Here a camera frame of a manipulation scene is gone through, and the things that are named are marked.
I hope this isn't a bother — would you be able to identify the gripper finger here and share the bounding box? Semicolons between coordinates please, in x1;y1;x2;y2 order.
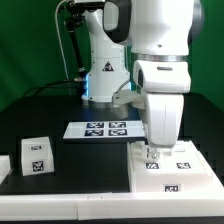
147;146;160;160

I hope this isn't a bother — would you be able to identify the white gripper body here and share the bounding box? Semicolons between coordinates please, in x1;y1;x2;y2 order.
133;60;191;148

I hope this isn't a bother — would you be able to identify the white cabinet door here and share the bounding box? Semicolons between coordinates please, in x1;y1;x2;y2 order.
130;141;172;172
166;141;209;174

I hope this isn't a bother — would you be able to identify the white cabinet body box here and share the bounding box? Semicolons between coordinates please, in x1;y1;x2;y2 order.
127;143;214;192

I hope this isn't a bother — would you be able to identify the white wedge cabinet top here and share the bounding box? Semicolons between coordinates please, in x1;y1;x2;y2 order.
21;137;54;176

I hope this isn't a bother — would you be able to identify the white marker plate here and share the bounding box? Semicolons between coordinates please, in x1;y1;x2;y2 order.
63;121;145;140

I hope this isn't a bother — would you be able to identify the white obstacle fence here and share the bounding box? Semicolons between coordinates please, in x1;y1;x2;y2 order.
0;150;224;222

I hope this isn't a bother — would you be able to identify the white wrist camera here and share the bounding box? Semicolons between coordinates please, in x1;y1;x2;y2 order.
112;89;145;109

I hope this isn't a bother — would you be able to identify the white cable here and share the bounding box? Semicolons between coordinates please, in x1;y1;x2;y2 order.
54;0;71;81

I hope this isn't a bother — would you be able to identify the black cable bundle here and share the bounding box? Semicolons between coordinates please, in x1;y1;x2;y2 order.
21;79;84;98

